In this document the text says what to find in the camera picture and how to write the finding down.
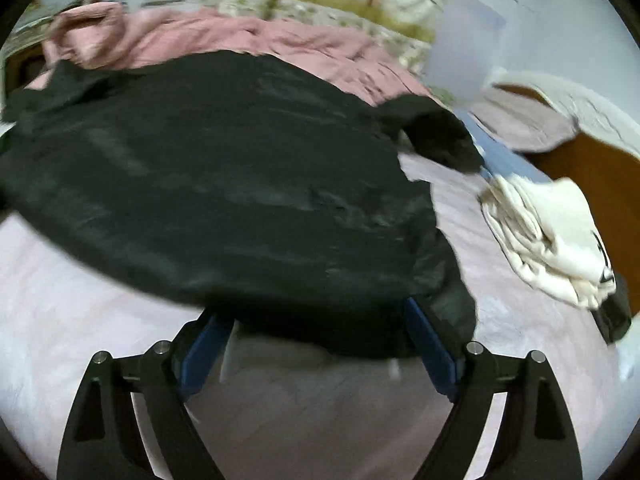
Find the bed with pink sheet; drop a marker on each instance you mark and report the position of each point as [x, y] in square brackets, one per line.
[60, 310]

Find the wooden desk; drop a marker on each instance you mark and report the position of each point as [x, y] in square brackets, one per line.
[22, 67]

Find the blue pillow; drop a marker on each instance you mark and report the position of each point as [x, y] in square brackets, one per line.
[505, 160]

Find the black garment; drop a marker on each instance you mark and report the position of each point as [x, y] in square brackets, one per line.
[225, 185]

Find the wooden headboard with white trim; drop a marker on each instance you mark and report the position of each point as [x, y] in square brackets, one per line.
[600, 170]

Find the floral cloth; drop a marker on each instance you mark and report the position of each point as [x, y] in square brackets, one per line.
[320, 12]

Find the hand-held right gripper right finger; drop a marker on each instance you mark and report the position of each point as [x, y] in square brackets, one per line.
[431, 346]

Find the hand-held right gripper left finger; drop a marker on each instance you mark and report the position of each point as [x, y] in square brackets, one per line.
[204, 356]

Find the dark folded cloth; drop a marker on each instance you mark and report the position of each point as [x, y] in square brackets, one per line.
[612, 310]

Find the pink checked quilt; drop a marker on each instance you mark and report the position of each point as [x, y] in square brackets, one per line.
[300, 40]

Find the pale wall sheet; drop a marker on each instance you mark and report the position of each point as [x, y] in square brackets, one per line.
[462, 45]

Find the white folded garment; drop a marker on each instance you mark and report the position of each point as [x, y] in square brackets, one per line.
[550, 240]

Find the pink pillow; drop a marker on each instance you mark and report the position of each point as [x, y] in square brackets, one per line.
[525, 120]

